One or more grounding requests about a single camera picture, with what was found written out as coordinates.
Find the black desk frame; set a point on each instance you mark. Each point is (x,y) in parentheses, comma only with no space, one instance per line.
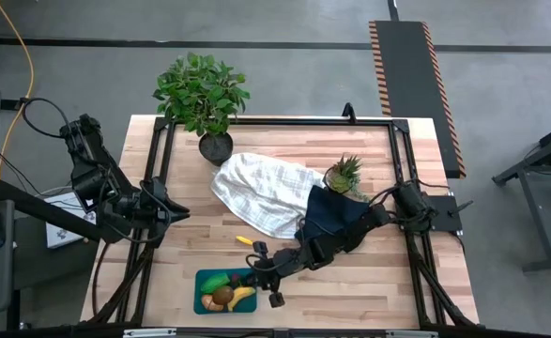
(538,211)

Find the black diagonal stand beam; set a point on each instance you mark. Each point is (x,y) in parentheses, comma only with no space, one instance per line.
(45,211)

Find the white cardboard box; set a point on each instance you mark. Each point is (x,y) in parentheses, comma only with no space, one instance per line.
(64,235)

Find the small potted succulent plant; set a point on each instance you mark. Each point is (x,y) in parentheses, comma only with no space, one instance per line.
(344,176)

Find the large yellow toy banana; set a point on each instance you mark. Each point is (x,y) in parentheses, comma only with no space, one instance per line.
(242,296)

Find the white checked cloth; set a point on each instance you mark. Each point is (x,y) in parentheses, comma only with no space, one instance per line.
(265,192)

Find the green toy vegetable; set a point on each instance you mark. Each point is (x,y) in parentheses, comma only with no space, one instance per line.
(215,283)

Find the small dark toy berry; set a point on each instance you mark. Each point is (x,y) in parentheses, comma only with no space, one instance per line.
(235,280)

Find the tall leafy potted plant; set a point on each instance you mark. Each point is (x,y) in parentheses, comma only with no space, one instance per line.
(200,94)

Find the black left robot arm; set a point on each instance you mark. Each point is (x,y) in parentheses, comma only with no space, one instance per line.
(89,178)

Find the brown round toy kiwi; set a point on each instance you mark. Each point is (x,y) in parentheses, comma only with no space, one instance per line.
(223,295)

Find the black mat with striped edges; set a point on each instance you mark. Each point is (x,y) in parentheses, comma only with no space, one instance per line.
(411,70)

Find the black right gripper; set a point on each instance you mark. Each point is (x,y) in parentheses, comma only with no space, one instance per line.
(277,265)

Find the dark navy cloth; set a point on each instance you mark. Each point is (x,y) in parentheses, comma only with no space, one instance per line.
(326,211)

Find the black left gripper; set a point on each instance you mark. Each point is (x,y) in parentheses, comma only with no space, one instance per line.
(153,211)

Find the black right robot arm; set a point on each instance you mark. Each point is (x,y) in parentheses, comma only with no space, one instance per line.
(350,230)

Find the black aluminium table frame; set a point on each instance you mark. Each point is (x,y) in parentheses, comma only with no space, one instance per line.
(280,121)

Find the orange segmented toy fruit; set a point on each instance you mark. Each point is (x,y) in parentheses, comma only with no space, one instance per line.
(208,304)

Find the teal plastic tupperware container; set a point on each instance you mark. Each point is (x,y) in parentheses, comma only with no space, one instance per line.
(200,307)

